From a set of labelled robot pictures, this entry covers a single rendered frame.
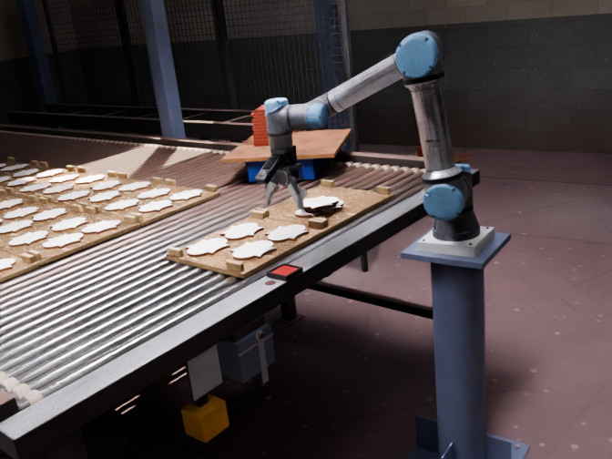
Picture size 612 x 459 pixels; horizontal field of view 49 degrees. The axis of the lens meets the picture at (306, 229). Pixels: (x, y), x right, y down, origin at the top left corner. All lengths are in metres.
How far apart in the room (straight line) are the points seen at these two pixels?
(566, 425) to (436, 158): 1.35
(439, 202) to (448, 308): 0.42
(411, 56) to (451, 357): 1.00
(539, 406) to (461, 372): 0.70
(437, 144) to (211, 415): 0.97
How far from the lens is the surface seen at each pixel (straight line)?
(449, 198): 1.96
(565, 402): 3.01
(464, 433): 2.48
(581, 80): 6.74
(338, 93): 2.14
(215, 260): 2.07
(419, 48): 1.90
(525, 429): 2.84
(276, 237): 2.17
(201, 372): 1.76
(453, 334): 2.27
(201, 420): 1.78
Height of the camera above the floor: 1.68
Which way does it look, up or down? 19 degrees down
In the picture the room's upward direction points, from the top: 6 degrees counter-clockwise
